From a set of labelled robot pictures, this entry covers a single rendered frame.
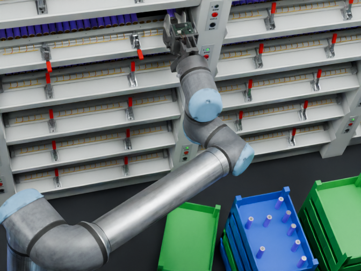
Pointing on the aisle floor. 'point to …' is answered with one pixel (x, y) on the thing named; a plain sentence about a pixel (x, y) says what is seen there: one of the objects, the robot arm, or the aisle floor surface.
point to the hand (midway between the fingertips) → (172, 18)
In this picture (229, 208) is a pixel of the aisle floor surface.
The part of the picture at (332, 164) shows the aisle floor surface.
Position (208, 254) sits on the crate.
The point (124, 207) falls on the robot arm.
